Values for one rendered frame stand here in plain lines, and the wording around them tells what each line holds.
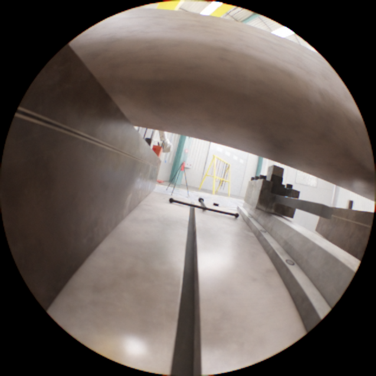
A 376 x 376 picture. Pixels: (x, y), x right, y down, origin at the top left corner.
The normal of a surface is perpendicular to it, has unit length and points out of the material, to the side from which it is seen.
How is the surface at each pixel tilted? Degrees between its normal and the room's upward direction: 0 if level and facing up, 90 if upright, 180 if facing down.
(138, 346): 0
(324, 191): 90
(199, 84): 135
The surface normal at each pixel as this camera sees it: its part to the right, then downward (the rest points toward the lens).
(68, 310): 0.24, -0.97
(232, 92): -0.20, 0.73
